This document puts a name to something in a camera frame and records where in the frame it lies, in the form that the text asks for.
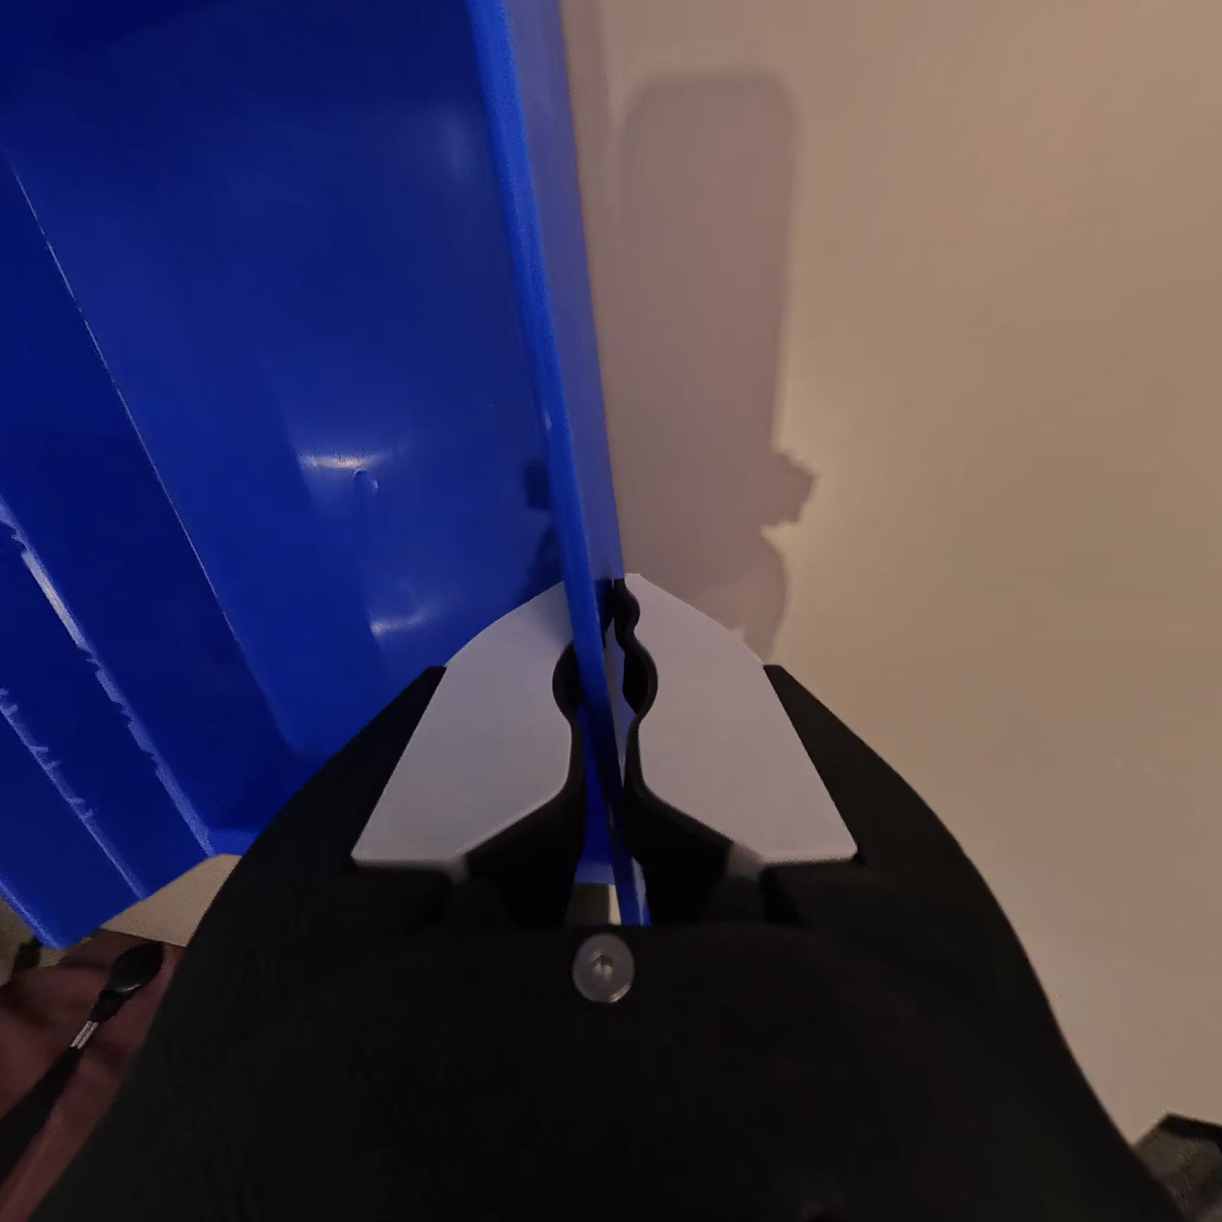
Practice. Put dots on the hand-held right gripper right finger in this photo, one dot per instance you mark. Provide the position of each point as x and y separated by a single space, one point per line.
746 754

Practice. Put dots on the blue plastic bin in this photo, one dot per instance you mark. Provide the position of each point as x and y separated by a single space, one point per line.
287 333

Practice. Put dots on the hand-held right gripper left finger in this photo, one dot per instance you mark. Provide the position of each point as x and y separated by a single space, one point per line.
468 754

